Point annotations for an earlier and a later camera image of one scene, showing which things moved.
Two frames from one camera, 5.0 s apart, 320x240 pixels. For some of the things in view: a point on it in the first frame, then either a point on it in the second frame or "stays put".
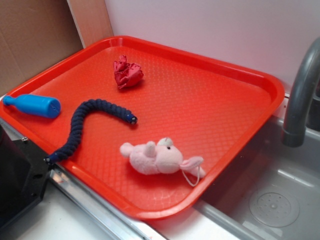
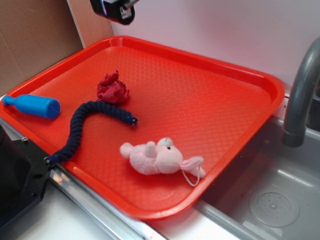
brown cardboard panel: [35, 34] stays put
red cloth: [127, 74] -> [110, 89]
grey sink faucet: [294, 134] stays put
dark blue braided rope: [86, 108] stays put
